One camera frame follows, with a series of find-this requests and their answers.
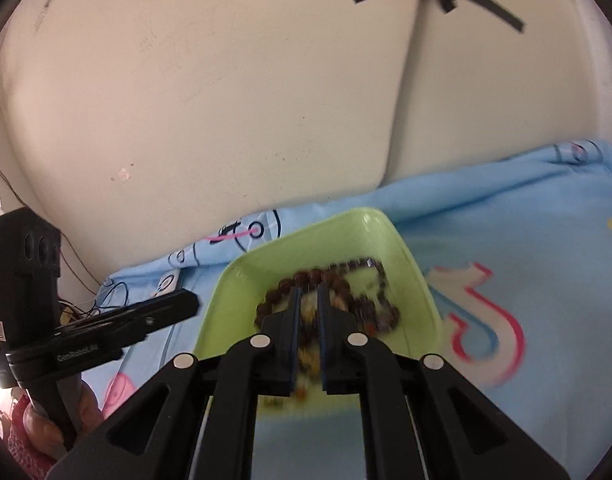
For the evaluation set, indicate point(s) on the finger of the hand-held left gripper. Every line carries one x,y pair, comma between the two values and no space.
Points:
161,310

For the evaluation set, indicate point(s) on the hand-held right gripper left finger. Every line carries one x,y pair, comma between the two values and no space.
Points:
294,345

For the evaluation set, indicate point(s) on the white frame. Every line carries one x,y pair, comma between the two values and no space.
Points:
598,50

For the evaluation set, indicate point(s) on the yellowish beaded jewelry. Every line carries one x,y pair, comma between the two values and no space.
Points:
310,355

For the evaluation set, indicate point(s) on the person's left forearm pink sleeve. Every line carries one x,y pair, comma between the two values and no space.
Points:
23,450

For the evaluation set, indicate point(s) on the person's left hand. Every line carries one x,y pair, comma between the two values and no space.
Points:
41,425

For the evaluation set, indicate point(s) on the light blue printed blanket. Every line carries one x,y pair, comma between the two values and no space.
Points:
535,260

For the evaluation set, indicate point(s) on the light green plastic tray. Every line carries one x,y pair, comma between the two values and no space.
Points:
366,240

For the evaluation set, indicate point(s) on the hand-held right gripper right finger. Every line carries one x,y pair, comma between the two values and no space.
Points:
324,345

